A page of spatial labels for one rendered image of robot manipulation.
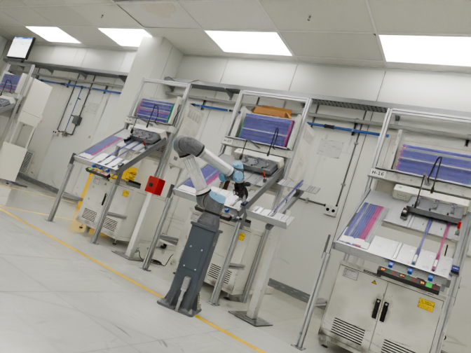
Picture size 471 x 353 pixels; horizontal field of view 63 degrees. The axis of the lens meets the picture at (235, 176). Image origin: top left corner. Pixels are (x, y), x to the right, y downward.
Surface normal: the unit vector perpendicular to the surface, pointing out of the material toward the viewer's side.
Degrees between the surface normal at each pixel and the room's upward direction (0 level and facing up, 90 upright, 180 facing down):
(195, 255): 90
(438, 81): 90
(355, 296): 90
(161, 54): 90
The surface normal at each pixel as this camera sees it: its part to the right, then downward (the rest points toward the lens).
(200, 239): -0.17, -0.16
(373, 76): -0.48, -0.25
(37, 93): 0.82, 0.22
